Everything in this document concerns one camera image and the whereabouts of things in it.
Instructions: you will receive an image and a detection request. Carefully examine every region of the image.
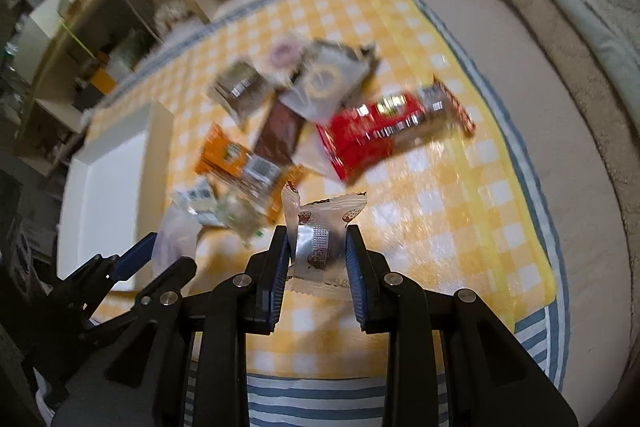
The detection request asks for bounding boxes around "green mochi clear packet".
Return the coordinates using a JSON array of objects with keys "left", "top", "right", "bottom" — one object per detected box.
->
[{"left": 216, "top": 190, "right": 268, "bottom": 247}]

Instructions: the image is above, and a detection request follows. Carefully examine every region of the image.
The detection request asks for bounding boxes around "white barcode snack packet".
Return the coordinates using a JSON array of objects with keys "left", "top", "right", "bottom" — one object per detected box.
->
[{"left": 171, "top": 176, "right": 224, "bottom": 228}]

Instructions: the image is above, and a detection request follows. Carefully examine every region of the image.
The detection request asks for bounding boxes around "orange snack bar package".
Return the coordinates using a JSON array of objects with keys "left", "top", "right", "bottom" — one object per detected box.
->
[{"left": 194, "top": 124, "right": 305, "bottom": 222}]

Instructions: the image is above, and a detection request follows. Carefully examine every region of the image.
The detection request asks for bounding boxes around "red snack bar package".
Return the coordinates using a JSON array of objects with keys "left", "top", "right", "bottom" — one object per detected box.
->
[{"left": 316, "top": 79, "right": 476, "bottom": 184}]

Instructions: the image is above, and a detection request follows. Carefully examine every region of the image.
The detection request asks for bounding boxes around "dark brown pastry packet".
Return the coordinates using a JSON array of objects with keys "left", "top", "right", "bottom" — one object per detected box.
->
[{"left": 253, "top": 100, "right": 305, "bottom": 167}]

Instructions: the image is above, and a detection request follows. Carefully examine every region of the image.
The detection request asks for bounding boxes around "brown cracker pack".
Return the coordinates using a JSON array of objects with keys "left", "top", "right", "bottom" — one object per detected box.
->
[{"left": 206, "top": 60, "right": 273, "bottom": 130}]

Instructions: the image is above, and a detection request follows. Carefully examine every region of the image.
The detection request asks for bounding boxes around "clear yellow donut packet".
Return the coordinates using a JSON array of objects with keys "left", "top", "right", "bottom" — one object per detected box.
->
[{"left": 279, "top": 39, "right": 378, "bottom": 126}]

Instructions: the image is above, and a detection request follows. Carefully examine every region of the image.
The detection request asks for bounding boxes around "purple donut clear packet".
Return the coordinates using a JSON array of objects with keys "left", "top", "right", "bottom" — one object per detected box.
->
[{"left": 252, "top": 32, "right": 309, "bottom": 86}]

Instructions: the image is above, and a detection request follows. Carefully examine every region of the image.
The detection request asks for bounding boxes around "white cardboard tray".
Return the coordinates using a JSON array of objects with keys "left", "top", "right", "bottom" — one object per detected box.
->
[{"left": 56, "top": 101, "right": 174, "bottom": 279}]

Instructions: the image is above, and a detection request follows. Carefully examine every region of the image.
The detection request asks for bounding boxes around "yellow checkered cloth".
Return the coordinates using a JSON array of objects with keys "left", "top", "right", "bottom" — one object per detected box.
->
[{"left": 81, "top": 0, "right": 558, "bottom": 381}]

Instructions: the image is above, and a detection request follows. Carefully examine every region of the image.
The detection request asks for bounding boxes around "orange cardboard box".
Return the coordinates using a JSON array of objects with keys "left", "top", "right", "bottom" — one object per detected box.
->
[{"left": 89, "top": 67, "right": 117, "bottom": 96}]

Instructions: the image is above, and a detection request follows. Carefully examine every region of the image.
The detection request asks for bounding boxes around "beige folded blanket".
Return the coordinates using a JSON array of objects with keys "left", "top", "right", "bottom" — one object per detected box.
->
[{"left": 506, "top": 0, "right": 639, "bottom": 306}]

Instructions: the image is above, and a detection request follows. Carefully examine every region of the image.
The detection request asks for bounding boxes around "cream doll in case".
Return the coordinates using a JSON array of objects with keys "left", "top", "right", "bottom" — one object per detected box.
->
[{"left": 125, "top": 0, "right": 196, "bottom": 41}]

